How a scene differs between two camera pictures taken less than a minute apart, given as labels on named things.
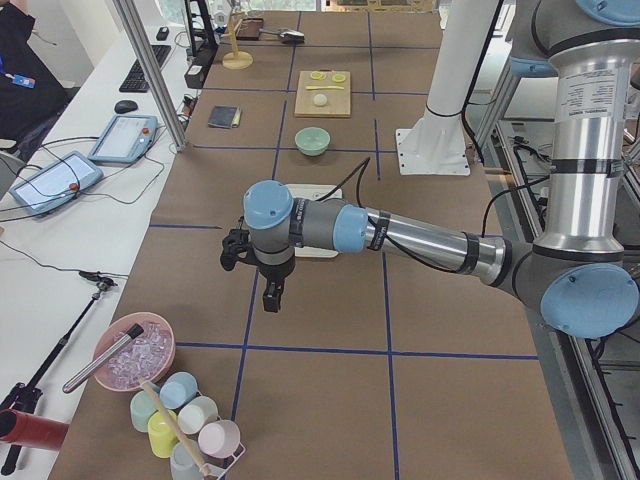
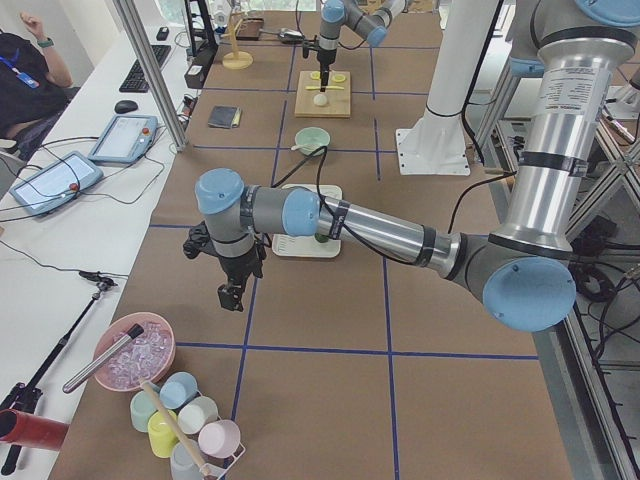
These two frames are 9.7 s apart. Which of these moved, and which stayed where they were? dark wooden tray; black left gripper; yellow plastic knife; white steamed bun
Moved: black left gripper
Stayed: dark wooden tray; white steamed bun; yellow plastic knife
